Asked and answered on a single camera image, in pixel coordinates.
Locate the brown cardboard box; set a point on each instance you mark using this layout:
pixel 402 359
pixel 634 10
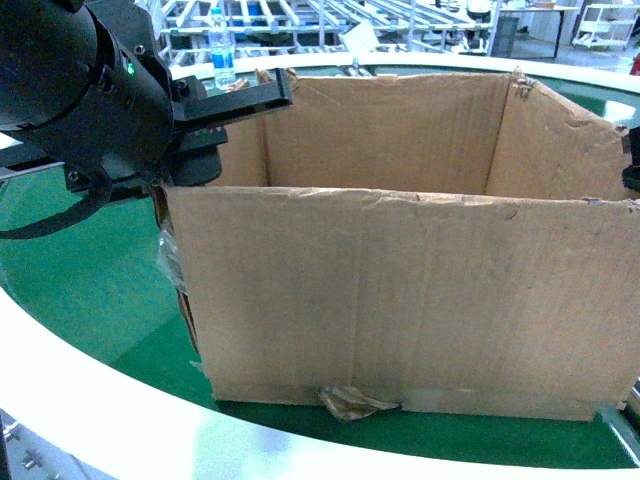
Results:
pixel 457 243

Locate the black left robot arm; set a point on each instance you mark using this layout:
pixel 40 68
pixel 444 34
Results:
pixel 83 86

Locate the clear plastic water bottle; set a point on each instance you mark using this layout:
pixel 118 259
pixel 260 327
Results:
pixel 221 50

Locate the white office table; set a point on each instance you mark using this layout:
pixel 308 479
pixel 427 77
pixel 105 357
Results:
pixel 545 21

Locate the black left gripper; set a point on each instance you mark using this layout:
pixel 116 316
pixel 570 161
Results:
pixel 191 156

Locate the metal roller rack shelf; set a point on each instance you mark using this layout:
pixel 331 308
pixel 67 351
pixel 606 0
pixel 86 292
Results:
pixel 272 28

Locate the white wheeled cart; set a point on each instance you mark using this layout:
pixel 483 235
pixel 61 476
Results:
pixel 605 25

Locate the green curved conveyor belt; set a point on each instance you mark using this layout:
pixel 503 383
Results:
pixel 100 280

